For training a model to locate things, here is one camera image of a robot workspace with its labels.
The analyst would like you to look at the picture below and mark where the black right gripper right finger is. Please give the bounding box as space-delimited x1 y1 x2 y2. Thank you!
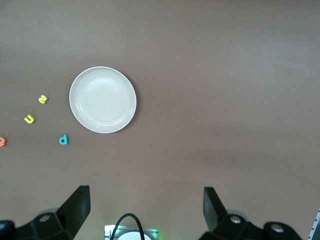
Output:
199 186 303 240

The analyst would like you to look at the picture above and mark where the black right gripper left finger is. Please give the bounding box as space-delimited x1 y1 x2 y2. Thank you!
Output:
0 185 91 240

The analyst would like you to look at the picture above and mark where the beige round plate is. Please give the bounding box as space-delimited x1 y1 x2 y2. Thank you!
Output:
68 66 138 134

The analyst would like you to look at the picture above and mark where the brown table cover sheet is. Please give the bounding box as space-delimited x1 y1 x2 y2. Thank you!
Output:
0 0 320 240

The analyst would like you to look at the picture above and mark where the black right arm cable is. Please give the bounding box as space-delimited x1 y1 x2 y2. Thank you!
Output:
109 212 146 240

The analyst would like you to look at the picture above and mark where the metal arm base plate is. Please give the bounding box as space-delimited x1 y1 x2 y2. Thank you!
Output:
104 224 160 240

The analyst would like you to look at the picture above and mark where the aluminium table edge rail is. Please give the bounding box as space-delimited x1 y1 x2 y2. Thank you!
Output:
309 206 320 240

